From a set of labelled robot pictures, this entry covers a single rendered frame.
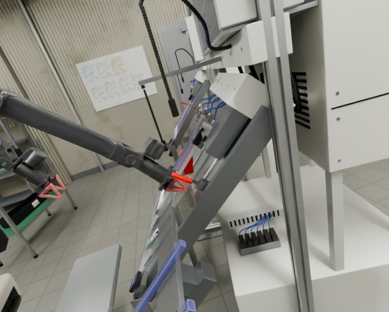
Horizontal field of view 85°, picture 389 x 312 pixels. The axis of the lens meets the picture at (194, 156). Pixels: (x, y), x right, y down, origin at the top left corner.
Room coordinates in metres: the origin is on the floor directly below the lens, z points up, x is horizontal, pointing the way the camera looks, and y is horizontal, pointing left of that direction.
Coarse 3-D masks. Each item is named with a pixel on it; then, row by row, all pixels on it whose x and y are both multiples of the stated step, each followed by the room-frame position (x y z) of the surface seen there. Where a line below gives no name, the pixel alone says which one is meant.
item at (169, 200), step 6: (174, 192) 0.87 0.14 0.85; (168, 198) 0.90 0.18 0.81; (174, 198) 0.82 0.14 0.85; (168, 204) 0.83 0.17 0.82; (162, 210) 0.87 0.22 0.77; (156, 216) 0.92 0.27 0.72; (162, 216) 0.81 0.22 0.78; (156, 222) 0.81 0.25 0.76; (156, 228) 0.78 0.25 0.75; (156, 240) 0.68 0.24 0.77; (150, 246) 0.71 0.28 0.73; (156, 246) 0.64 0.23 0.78; (150, 252) 0.67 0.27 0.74; (156, 252) 0.59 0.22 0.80; (150, 258) 0.62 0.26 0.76; (156, 258) 0.56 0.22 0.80; (144, 264) 0.62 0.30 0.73; (150, 264) 0.58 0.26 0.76; (144, 270) 0.60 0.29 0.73
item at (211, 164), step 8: (200, 152) 0.81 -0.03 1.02; (200, 160) 0.75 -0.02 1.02; (208, 160) 0.66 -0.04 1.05; (216, 160) 0.58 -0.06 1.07; (200, 168) 0.68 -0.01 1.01; (208, 168) 0.61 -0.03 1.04; (216, 168) 0.54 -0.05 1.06; (200, 176) 0.64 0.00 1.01; (208, 176) 0.57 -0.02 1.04; (200, 192) 0.55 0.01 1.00
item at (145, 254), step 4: (156, 196) 1.10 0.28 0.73; (156, 200) 1.05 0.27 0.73; (156, 204) 1.02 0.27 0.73; (156, 212) 0.95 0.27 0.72; (152, 216) 0.91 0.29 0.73; (152, 220) 0.88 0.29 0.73; (152, 224) 0.85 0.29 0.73; (148, 228) 0.83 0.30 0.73; (152, 228) 0.83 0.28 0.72; (148, 232) 0.80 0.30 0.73; (152, 232) 0.80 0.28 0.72; (148, 236) 0.77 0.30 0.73; (144, 248) 0.70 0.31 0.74; (144, 252) 0.68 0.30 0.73; (144, 256) 0.66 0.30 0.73; (140, 260) 0.65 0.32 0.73; (144, 260) 0.65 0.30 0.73; (140, 264) 0.62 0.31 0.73; (140, 268) 0.61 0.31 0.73
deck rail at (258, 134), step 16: (256, 128) 0.47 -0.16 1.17; (240, 144) 0.48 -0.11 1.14; (256, 144) 0.47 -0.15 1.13; (224, 160) 0.49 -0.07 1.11; (240, 160) 0.48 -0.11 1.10; (224, 176) 0.48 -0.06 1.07; (240, 176) 0.48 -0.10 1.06; (208, 192) 0.48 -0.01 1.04; (224, 192) 0.48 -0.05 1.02; (192, 208) 0.50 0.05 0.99; (208, 208) 0.49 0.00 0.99; (192, 224) 0.49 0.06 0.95; (192, 240) 0.49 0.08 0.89; (144, 288) 0.51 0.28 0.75
